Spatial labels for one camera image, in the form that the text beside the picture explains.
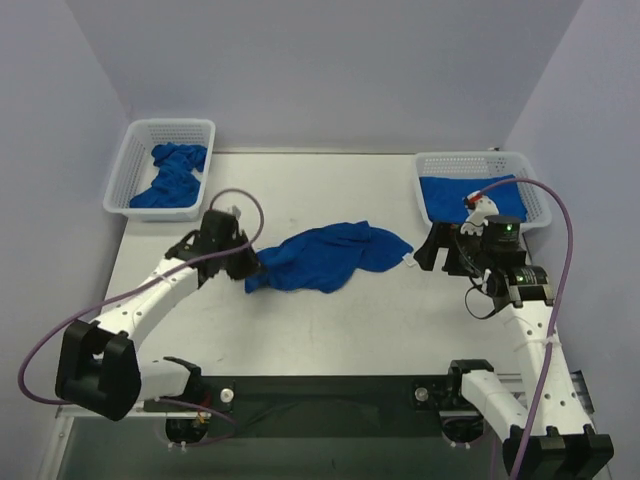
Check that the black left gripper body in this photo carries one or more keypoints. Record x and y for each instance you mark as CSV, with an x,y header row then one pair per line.
x,y
235,257

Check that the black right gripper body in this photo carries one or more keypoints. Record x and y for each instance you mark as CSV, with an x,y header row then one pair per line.
x,y
445,248

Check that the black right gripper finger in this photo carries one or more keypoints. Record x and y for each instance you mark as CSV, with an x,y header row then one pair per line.
x,y
437,238
451,264

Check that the blue towel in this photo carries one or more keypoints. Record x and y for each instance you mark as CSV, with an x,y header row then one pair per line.
x,y
444,197
325,258

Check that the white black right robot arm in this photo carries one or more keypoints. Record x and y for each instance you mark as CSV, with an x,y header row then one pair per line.
x,y
548,434

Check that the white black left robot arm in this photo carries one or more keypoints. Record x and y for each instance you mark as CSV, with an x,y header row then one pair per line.
x,y
99,368

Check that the crumpled blue towels in basket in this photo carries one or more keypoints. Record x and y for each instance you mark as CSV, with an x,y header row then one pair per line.
x,y
175,185

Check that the white perforated right basket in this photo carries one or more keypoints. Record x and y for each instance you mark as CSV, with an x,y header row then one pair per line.
x,y
485,164

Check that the white perforated basket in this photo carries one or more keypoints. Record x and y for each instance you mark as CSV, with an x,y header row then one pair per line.
x,y
133,170
485,164

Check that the white perforated left basket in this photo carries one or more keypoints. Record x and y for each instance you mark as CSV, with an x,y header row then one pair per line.
x,y
133,170

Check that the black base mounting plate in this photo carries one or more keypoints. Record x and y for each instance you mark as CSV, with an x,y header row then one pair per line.
x,y
314,407

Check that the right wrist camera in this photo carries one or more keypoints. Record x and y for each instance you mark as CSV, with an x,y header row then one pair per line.
x,y
497,232

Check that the aluminium frame rail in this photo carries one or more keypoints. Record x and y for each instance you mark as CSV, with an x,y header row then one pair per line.
x,y
547,434

